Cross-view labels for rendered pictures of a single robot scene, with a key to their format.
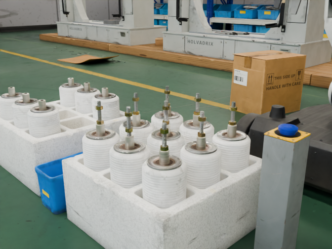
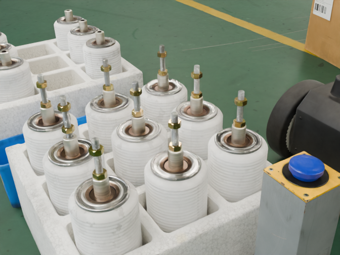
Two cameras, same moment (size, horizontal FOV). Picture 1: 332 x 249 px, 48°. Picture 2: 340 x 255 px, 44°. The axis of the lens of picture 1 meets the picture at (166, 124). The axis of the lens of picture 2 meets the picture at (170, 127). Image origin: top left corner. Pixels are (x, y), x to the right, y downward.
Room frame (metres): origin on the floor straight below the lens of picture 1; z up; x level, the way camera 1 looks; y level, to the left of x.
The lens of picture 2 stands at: (0.31, -0.19, 0.63)
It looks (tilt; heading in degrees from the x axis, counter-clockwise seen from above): 31 degrees down; 13
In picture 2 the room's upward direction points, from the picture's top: 2 degrees counter-clockwise
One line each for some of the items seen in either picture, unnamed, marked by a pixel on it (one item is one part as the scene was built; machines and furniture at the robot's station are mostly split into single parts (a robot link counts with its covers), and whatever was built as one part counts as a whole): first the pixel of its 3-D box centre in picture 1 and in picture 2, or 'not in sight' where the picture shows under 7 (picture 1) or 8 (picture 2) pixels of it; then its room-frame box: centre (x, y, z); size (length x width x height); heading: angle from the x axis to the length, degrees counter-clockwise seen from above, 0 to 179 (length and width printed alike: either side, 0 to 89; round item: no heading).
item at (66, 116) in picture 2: (128, 122); (66, 118); (0.81, 0.09, 0.31); 0.01 x 0.01 x 0.08
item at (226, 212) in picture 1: (166, 191); (144, 202); (0.89, 0.00, 0.09); 0.39 x 0.39 x 0.18; 44
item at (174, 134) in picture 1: (166, 135); (138, 130); (0.89, 0.00, 0.25); 0.08 x 0.08 x 0.01
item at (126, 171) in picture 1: (130, 182); (80, 197); (0.81, 0.09, 0.16); 0.10 x 0.10 x 0.18
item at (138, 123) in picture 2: (166, 130); (138, 123); (0.89, 0.00, 0.26); 0.02 x 0.02 x 0.03
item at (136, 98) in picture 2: (166, 115); (136, 102); (0.89, 0.00, 0.30); 0.01 x 0.01 x 0.08
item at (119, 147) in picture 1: (129, 147); (72, 152); (0.81, 0.09, 0.25); 0.08 x 0.08 x 0.01
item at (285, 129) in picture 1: (287, 130); (305, 170); (0.73, -0.25, 0.32); 0.04 x 0.04 x 0.02
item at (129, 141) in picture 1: (129, 142); (71, 145); (0.81, 0.09, 0.26); 0.02 x 0.02 x 0.03
